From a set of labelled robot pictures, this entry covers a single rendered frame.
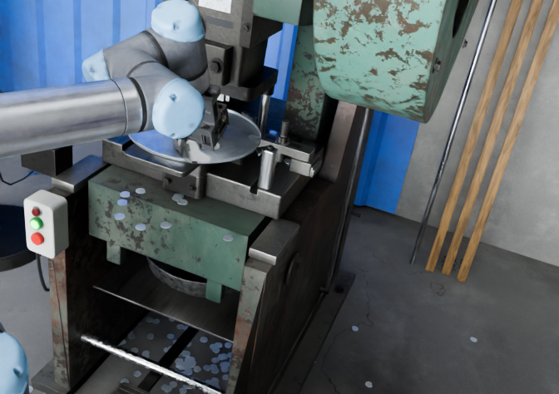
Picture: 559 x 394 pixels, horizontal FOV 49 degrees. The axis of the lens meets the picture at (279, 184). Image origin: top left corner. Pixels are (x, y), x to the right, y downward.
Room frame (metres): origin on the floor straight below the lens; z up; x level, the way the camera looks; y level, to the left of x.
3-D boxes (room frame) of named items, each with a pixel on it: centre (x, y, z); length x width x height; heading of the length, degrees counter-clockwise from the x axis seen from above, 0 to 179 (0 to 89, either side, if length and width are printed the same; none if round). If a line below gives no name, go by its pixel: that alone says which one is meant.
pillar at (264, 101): (1.36, 0.07, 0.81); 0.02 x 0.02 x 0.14
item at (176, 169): (1.16, 0.21, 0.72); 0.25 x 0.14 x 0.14; 163
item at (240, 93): (1.33, 0.16, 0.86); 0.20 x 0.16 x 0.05; 73
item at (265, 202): (1.33, 0.16, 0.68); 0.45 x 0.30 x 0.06; 73
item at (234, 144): (1.21, 0.20, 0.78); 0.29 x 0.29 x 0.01
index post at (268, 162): (1.16, 0.03, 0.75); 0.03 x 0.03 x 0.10; 73
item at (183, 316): (1.34, 0.16, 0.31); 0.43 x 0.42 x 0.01; 73
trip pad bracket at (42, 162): (1.20, 0.53, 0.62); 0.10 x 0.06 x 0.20; 73
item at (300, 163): (1.28, 0.00, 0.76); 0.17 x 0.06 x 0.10; 73
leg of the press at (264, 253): (1.39, -0.13, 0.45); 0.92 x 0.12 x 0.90; 163
